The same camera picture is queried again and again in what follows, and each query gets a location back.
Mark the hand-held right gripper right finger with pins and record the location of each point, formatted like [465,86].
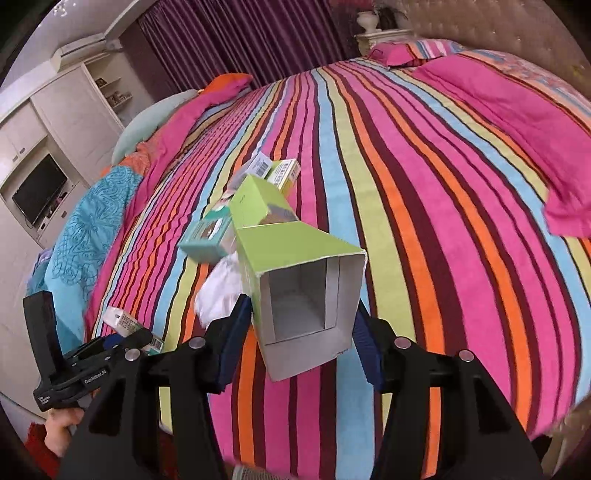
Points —
[367,353]

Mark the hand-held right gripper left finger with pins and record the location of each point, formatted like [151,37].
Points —
[231,344]

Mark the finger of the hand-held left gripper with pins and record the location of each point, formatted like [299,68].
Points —
[94,348]
[138,338]

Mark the small white barcode box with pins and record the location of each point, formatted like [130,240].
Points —
[122,321]

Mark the white tissue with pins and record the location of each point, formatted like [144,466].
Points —
[219,290]

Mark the teal cardboard box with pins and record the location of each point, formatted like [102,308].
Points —
[207,240]

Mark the green cardboard box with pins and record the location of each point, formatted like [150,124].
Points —
[295,249]
[251,203]

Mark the green white small box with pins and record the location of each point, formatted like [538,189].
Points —
[286,174]

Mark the white printed carton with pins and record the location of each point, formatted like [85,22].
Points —
[256,167]

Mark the person's left hand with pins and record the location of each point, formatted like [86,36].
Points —
[60,431]

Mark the red shaggy rug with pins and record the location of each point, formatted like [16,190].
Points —
[34,445]

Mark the teal orange patterned quilt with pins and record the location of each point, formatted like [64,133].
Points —
[92,221]

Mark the striped colourful bed sheet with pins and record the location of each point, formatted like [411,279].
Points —
[415,230]

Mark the black television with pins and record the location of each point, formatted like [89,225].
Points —
[39,189]

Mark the light blue pillow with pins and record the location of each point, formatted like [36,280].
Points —
[143,124]

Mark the white wardrobe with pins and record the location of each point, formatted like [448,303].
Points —
[64,110]

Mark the pink backed floral quilt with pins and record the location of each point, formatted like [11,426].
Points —
[508,124]

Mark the white air conditioner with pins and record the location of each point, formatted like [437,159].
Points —
[83,50]

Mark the pink striped pillow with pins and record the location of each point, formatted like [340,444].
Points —
[406,51]

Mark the purple curtain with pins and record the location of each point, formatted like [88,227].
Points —
[231,37]

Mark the white nightstand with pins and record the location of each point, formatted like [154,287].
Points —
[385,41]

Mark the white vase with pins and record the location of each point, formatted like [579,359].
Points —
[369,19]

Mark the beige tufted headboard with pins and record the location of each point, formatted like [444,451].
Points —
[485,23]

